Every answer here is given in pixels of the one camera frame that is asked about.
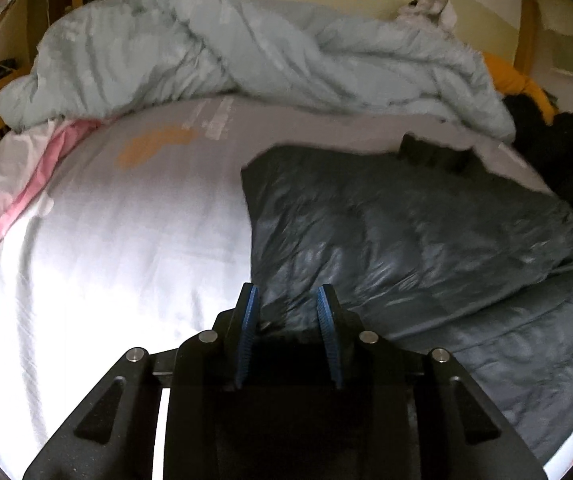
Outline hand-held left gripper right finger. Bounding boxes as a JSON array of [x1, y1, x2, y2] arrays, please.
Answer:
[[315, 284, 549, 480]]

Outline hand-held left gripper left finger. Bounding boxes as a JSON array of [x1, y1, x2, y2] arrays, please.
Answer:
[[22, 282, 262, 480]]

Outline shiny dark grey puffer jacket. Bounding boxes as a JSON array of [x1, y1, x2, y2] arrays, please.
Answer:
[[240, 132, 573, 471]]

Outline black padded coat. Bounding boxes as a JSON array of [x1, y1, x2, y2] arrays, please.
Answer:
[[503, 92, 573, 241]]

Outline white bed sheet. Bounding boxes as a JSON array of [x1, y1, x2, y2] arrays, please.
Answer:
[[0, 95, 573, 480]]

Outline orange pillow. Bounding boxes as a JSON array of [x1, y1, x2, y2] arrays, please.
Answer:
[[481, 51, 554, 123]]

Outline pink cloth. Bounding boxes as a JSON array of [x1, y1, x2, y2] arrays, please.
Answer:
[[0, 119, 102, 283]]

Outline light blue duvet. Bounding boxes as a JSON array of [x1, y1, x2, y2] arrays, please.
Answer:
[[0, 0, 517, 143]]

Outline grey crumpled garment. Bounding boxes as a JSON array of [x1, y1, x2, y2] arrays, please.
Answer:
[[397, 0, 459, 28]]

